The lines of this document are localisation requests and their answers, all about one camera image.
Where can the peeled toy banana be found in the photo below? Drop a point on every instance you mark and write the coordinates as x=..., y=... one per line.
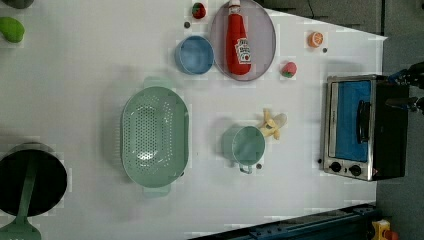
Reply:
x=271, y=125

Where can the toy strawberry near oven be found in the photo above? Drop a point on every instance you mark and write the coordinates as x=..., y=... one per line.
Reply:
x=289, y=70

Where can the black silver toaster oven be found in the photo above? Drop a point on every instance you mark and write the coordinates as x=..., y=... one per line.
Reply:
x=364, y=137

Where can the green mug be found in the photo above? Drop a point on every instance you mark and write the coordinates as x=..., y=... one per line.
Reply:
x=244, y=145

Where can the green oval colander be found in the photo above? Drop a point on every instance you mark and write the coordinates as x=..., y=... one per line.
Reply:
x=154, y=142

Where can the blue bowl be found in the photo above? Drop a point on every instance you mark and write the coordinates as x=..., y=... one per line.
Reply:
x=194, y=55

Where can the red ketchup bottle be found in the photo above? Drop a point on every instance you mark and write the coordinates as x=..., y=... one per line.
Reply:
x=238, y=53

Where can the grey round plate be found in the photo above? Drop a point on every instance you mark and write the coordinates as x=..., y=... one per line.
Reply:
x=260, y=34

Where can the toy strawberry at table edge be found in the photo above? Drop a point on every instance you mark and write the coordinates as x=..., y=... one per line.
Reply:
x=198, y=10

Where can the toy orange slice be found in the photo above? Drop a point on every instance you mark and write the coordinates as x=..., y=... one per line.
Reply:
x=315, y=39

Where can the black round pot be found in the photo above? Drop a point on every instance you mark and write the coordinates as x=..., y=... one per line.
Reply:
x=50, y=182

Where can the green toy vegetable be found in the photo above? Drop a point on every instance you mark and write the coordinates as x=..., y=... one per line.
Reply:
x=11, y=29

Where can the green spatula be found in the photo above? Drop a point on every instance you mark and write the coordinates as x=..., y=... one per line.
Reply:
x=20, y=228

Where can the dark grey object top corner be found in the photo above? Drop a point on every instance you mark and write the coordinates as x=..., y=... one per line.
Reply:
x=18, y=4

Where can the blue metal frame rail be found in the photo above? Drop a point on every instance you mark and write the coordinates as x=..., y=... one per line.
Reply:
x=350, y=223

